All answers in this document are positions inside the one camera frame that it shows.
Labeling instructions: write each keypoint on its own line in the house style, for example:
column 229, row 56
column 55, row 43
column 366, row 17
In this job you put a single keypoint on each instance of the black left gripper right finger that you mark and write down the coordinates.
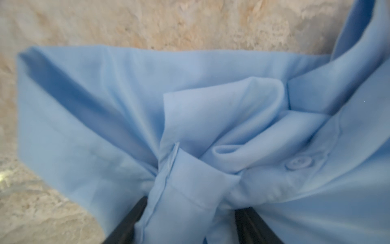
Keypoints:
column 252, row 229

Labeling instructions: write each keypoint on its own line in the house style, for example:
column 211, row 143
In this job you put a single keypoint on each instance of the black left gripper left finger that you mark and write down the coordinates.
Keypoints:
column 124, row 233

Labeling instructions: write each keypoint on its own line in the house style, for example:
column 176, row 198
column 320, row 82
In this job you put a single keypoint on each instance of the light blue shirt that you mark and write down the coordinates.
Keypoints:
column 304, row 140

